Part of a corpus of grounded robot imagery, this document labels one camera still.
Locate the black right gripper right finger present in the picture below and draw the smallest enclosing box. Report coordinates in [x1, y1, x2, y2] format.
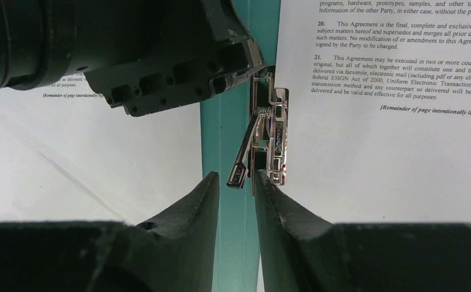
[253, 172, 471, 291]

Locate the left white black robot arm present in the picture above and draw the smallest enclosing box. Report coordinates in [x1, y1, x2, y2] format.
[0, 1, 264, 117]

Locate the printed white paper sheet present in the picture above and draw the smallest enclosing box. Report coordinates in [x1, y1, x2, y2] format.
[0, 74, 202, 224]

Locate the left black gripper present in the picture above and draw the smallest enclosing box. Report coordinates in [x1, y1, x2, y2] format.
[85, 1, 264, 117]

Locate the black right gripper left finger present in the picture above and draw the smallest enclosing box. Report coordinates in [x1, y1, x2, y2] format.
[0, 172, 219, 291]

